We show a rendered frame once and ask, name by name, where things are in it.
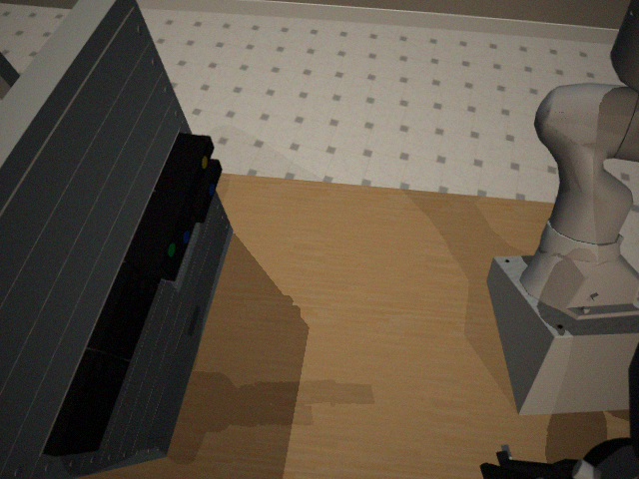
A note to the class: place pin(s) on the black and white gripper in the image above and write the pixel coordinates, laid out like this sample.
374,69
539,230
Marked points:
558,470

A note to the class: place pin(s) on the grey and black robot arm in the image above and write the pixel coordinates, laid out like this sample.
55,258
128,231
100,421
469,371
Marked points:
578,259

